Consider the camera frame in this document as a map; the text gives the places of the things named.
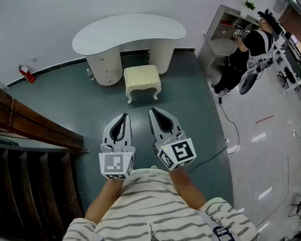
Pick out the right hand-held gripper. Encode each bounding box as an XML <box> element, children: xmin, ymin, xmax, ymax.
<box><xmin>149</xmin><ymin>107</ymin><xmax>197</xmax><ymax>172</ymax></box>

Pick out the white power strip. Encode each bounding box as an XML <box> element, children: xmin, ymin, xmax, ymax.
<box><xmin>225</xmin><ymin>138</ymin><xmax>239</xmax><ymax>155</ymax></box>

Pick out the dark wooden bed frame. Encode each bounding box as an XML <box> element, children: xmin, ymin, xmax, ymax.
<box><xmin>0</xmin><ymin>85</ymin><xmax>91</xmax><ymax>241</ymax></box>

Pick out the person's left forearm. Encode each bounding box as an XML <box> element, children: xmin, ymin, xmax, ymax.
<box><xmin>85</xmin><ymin>178</ymin><xmax>127</xmax><ymax>224</ymax></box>

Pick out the black office chair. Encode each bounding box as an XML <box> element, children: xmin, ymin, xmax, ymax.
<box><xmin>277</xmin><ymin>66</ymin><xmax>295</xmax><ymax>87</ymax></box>

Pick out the grey wooden shelf unit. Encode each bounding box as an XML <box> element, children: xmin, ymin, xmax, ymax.
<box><xmin>198</xmin><ymin>5</ymin><xmax>261</xmax><ymax>79</ymax></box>

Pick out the potted green plant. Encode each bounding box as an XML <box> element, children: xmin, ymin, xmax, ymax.
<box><xmin>240</xmin><ymin>0</ymin><xmax>256</xmax><ymax>19</ymax></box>

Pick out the red floor tape strip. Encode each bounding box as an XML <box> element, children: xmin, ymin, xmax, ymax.
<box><xmin>255</xmin><ymin>114</ymin><xmax>274</xmax><ymax>124</ymax></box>

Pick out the grey chest strap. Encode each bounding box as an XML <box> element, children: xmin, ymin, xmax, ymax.
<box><xmin>198</xmin><ymin>209</ymin><xmax>236</xmax><ymax>241</ymax></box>

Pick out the person's right forearm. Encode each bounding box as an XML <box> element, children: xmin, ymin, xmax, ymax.
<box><xmin>168</xmin><ymin>168</ymin><xmax>208</xmax><ymax>210</ymax></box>

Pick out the black floor cable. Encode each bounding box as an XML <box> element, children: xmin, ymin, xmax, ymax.
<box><xmin>188</xmin><ymin>96</ymin><xmax>241</xmax><ymax>173</ymax></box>

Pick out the person's striped cream shirt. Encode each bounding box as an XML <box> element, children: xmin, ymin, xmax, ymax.
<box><xmin>62</xmin><ymin>168</ymin><xmax>260</xmax><ymax>241</ymax></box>

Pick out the cream cushioned stool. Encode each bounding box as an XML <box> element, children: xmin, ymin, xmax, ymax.
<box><xmin>123</xmin><ymin>64</ymin><xmax>162</xmax><ymax>104</ymax></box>

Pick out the white curved vanity desk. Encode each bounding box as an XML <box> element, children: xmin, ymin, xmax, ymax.
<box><xmin>72</xmin><ymin>13</ymin><xmax>187</xmax><ymax>86</ymax></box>

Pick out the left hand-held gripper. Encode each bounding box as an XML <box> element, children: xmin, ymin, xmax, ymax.
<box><xmin>98</xmin><ymin>113</ymin><xmax>136</xmax><ymax>180</ymax></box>

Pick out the red fire extinguisher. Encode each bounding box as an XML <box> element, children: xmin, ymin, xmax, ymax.
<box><xmin>18</xmin><ymin>64</ymin><xmax>36</xmax><ymax>84</ymax></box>

